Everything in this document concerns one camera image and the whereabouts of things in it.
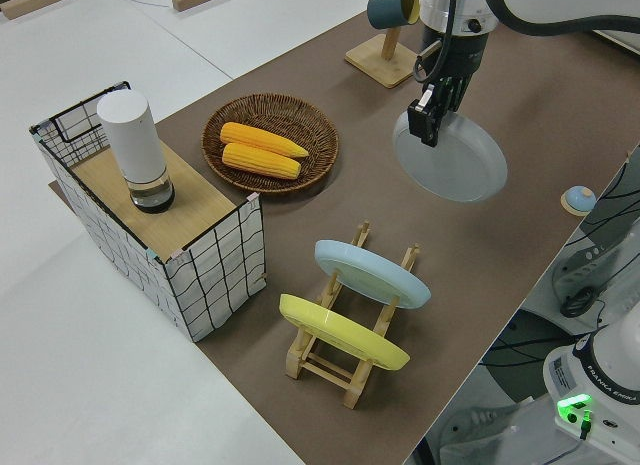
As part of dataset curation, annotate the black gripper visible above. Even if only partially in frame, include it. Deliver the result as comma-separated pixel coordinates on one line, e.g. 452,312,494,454
406,27,490,148

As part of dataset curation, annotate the gray plate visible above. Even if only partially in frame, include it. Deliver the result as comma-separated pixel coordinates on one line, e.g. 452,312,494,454
391,108,509,203

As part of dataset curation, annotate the light blue plate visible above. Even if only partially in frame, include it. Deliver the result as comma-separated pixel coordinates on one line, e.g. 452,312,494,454
313,238,432,311

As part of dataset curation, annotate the yellow plate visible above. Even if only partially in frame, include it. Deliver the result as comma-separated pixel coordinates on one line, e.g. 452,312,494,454
278,293,412,372

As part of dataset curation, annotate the low wooden plate rack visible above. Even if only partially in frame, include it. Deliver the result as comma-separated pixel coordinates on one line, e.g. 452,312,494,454
284,219,422,410

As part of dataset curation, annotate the wooden mug tree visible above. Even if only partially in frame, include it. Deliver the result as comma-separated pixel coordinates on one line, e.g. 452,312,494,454
344,0,426,90

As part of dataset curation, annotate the dark teal mug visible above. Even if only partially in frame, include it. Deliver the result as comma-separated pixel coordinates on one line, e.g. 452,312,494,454
367,0,421,30

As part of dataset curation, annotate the small blue cup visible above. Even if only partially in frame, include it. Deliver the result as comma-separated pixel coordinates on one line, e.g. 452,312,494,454
559,185,596,217

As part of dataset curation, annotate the brown table mat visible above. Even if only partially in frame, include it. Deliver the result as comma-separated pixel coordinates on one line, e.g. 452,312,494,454
47,4,640,465

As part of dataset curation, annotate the brown wicker basket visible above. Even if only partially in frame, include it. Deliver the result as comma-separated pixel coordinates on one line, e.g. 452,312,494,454
201,93,341,196

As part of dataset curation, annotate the yellow corn cob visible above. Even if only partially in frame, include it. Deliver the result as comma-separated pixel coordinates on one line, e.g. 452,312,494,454
221,142,302,181
220,122,310,159

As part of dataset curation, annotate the wooden board lid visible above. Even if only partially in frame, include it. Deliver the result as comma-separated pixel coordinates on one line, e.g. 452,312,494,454
72,143,237,252

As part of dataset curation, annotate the white cylinder bottle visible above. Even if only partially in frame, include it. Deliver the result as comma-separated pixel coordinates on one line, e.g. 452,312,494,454
96,89,177,215

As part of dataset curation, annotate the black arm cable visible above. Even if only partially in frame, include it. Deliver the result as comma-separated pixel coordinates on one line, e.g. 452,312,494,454
412,0,460,85

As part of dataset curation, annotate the coiled black cable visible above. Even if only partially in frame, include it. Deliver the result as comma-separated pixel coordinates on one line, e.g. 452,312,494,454
559,284,601,319

